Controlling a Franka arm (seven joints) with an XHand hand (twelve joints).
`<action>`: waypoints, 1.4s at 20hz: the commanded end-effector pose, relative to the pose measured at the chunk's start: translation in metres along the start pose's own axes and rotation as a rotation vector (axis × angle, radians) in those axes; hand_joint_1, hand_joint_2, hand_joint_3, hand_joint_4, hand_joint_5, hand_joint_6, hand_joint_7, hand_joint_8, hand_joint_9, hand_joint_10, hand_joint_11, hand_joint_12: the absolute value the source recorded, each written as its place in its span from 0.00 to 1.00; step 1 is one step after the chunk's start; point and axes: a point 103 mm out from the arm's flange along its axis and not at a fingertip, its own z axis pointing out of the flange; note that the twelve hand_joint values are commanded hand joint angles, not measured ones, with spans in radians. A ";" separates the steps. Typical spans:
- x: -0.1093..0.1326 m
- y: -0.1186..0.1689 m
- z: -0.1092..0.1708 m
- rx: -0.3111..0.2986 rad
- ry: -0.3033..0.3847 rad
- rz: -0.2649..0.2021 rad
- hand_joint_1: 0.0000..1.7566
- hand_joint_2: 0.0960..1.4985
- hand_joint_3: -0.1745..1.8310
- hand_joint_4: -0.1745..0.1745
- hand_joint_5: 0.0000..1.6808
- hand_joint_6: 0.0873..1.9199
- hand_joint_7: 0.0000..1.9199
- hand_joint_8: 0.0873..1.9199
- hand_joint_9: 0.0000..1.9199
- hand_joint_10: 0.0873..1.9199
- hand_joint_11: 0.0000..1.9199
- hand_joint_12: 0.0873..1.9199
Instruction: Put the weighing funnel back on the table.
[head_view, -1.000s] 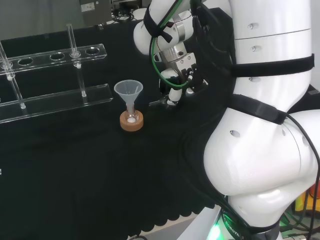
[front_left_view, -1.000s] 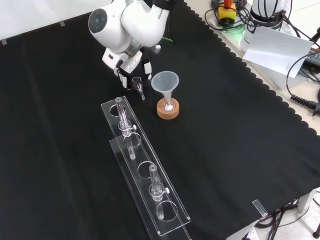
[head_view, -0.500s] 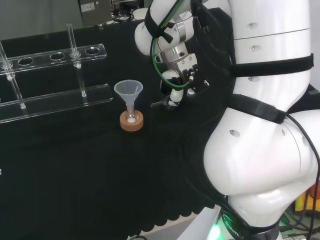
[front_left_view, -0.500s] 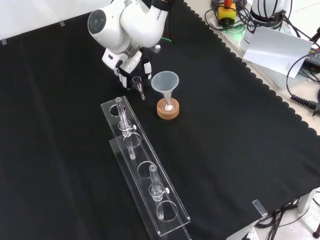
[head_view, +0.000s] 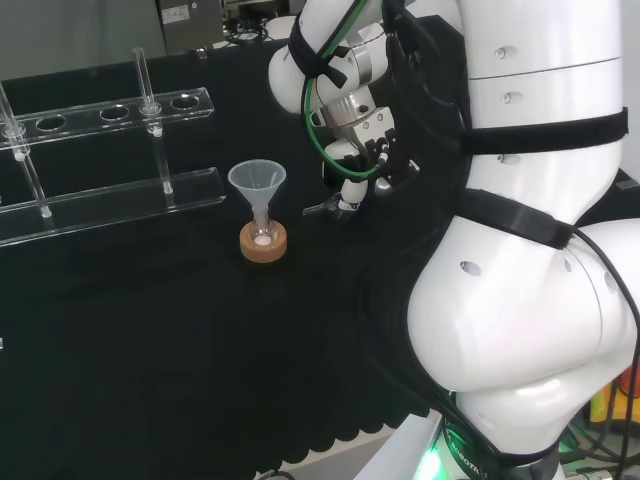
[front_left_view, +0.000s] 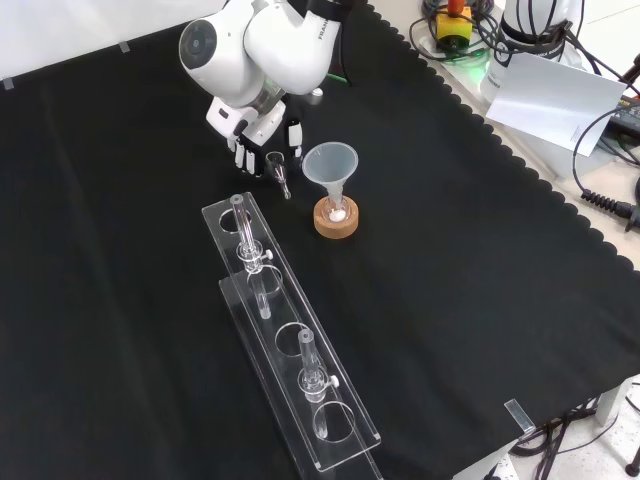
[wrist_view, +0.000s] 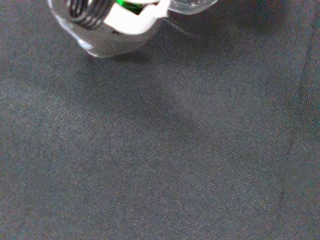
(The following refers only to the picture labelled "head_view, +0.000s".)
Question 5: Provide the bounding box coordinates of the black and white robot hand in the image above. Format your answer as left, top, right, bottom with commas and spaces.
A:
319, 104, 422, 220

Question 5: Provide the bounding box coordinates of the translucent plastic funnel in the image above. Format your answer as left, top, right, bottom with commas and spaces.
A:
227, 159, 288, 227

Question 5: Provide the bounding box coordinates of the clear acrylic funnel stand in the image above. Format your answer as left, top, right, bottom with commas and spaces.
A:
0, 47, 226, 249

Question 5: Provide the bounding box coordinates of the small round-bottom glass flask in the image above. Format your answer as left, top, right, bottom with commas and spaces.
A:
249, 209, 279, 248

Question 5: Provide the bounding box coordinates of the white round object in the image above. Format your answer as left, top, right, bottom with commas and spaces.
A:
263, 17, 299, 42

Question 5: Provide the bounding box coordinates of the grey metal cabinet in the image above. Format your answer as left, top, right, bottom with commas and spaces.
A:
155, 0, 224, 54

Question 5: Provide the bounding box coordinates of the black table cloth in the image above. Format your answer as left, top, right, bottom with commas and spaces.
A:
0, 14, 471, 476

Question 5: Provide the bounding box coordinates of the yellow emergency stop button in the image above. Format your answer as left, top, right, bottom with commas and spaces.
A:
589, 367, 640, 427

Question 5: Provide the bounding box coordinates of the green cable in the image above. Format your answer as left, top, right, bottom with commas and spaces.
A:
302, 0, 387, 180

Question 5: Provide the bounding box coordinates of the cork ring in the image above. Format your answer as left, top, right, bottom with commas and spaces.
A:
239, 222, 290, 263

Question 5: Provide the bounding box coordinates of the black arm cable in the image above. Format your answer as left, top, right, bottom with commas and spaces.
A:
573, 227, 640, 480

